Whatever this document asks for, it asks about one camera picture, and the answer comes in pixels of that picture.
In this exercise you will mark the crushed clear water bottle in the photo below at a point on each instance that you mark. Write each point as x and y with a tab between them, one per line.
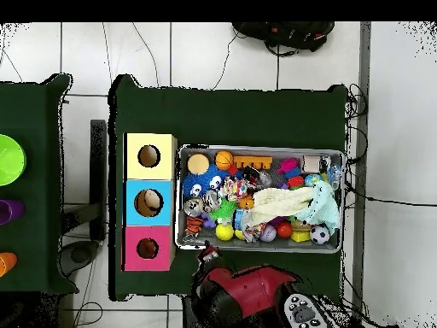
239	218

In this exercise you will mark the cream waffle cloth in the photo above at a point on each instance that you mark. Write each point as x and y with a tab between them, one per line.
276	203

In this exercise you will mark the mint green waffle cloth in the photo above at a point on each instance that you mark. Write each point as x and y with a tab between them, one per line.
324	205

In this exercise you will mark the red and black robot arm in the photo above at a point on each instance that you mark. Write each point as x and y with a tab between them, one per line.
252	290

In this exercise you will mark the shallow clear mesh bin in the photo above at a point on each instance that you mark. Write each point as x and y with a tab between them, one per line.
273	248

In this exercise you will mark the wooden box with three holes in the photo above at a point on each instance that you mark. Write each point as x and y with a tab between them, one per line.
133	171

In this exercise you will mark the yellow ball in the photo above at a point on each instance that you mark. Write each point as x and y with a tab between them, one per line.
224	231

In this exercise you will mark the green spiky ball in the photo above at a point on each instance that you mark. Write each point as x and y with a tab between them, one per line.
223	210

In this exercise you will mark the blue fuzzy monster toy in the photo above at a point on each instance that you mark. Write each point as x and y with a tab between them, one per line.
201	181

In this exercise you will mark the tan round foam disc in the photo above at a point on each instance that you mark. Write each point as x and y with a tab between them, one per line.
198	163

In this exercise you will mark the orange toy basketball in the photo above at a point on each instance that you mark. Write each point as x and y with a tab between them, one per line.
223	160

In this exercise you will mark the orange plastic building block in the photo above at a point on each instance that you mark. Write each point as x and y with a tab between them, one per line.
252	162

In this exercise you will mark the small soccer ball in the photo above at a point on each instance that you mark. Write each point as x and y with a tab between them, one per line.
319	234

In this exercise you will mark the dark green table cloth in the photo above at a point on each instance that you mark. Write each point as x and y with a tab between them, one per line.
222	119
34	222

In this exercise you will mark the purple cup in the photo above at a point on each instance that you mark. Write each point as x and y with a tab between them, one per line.
12	212

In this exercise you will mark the orange cup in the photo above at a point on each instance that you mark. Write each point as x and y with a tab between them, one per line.
6	263

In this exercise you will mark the lime green bowl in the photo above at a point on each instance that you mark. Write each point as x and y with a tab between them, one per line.
10	160

